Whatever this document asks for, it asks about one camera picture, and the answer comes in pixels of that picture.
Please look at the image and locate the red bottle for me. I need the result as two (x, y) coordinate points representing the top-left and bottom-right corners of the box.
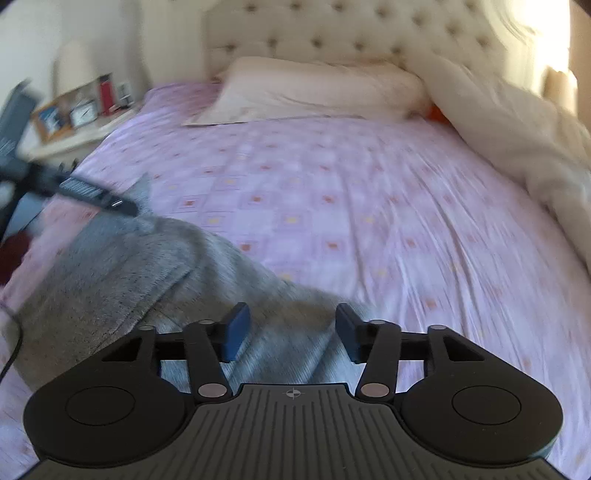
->
(97, 74), (116, 116)

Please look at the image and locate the cream pillow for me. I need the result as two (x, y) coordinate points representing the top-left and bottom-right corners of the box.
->
(182, 56), (430, 127)

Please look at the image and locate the dark red cloth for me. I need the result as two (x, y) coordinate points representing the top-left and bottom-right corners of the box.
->
(0, 231), (30, 283)

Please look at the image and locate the bed with pink patterned sheet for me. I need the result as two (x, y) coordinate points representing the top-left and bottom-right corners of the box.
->
(0, 80), (591, 480)

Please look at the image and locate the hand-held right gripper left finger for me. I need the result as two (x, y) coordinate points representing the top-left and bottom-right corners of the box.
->
(99, 302), (252, 400)

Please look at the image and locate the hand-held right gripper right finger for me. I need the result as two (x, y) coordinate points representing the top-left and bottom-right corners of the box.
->
(335, 303), (482, 400)

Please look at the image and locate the wooden picture frame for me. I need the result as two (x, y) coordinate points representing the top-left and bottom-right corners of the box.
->
(31, 89), (100, 144)

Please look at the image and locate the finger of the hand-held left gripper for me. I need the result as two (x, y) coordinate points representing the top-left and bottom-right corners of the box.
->
(58, 174), (140, 217)

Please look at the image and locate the small table clock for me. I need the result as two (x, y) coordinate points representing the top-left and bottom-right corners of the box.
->
(69, 102), (98, 129)

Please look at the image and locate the white nightstand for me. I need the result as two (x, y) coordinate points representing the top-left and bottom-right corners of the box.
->
(28, 104), (140, 163)

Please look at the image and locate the cream duvet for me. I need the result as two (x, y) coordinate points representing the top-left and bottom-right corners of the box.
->
(406, 53), (591, 278)

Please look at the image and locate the grey blanket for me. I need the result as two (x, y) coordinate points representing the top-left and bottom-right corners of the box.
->
(2, 172), (385, 394)

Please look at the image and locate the cream table lamp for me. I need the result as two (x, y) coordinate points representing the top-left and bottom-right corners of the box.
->
(52, 39), (100, 101)

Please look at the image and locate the black cable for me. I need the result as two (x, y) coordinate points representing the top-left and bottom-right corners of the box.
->
(0, 302), (25, 381)

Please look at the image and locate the beige lamp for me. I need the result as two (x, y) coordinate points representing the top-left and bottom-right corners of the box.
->
(544, 67), (581, 117)

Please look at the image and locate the cream tufted headboard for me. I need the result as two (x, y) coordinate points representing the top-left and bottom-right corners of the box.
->
(203, 0), (513, 84)

